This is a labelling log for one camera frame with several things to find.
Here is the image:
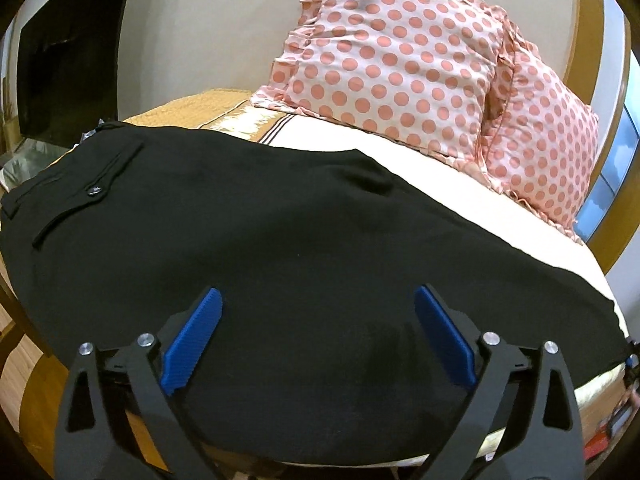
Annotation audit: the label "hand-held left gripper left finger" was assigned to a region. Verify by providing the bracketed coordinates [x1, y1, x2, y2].
[53, 287, 224, 480]

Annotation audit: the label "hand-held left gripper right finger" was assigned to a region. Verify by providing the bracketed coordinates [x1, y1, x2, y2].
[413, 284, 587, 480]

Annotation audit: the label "black pants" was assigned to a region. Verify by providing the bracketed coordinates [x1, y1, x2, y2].
[0, 121, 632, 464]

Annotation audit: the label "bed with cream sheet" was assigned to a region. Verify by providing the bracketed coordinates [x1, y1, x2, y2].
[0, 89, 632, 466]

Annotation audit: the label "small pink polka dot pillow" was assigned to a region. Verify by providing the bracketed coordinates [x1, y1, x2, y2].
[481, 35, 601, 247]

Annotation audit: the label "orange quilted blanket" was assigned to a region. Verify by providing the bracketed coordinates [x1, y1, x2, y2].
[122, 89, 257, 132]

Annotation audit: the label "wooden headboard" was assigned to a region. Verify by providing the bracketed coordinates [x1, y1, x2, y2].
[562, 0, 632, 277]

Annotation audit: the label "large pink polka dot pillow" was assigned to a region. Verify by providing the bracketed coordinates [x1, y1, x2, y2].
[250, 0, 517, 167]

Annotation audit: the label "black television screen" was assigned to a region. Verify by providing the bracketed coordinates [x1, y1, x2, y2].
[16, 0, 133, 149]

